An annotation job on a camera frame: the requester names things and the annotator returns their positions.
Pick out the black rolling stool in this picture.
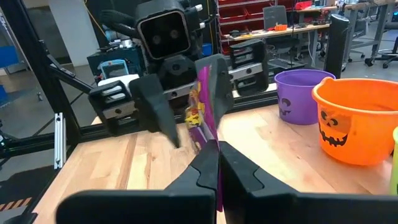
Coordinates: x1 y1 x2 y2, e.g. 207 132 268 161
364 18 398 70

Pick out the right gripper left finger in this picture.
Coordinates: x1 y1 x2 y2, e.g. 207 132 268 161
55 139 220 224

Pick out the green halloween bucket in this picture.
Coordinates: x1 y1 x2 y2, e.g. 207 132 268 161
389 126 398 197

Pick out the white blue tablet device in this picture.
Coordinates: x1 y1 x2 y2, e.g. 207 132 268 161
97 58 130 80

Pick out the black table frame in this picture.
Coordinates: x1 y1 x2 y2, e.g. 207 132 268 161
0 0 279 159

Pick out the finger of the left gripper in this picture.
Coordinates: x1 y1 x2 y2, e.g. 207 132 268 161
194 54 235 125
128 73 182 149

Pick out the grey leg workbench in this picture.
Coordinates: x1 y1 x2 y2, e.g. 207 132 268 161
295 0 398 60

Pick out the colourful patterned candy packet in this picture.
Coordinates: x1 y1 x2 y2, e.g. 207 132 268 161
185 65 224 213

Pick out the purple halloween bucket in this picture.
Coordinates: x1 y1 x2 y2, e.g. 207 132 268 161
274 68 337 126

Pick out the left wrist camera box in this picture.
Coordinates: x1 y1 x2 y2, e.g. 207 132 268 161
135 0 203 62

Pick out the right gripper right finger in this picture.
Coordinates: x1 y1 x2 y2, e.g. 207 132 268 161
219 141 398 224

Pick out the silver metal bracket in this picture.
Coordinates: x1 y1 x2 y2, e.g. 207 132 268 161
53 112 67 170

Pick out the black tower fan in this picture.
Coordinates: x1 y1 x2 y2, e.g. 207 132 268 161
323 13 350 79

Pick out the black office chair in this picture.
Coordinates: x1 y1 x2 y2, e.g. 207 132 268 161
262 5 307 71

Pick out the wooden top workbench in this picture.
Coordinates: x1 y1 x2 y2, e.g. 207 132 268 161
221 23 331 68

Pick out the red bin shelf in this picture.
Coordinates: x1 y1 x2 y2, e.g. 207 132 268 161
216 0 298 55

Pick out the orange halloween bucket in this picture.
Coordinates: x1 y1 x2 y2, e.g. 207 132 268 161
312 77 398 167

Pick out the black hazard striped mat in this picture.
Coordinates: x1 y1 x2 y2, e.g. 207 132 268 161
0 164 62 224

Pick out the blue bin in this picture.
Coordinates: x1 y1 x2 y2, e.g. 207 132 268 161
0 45 20 68

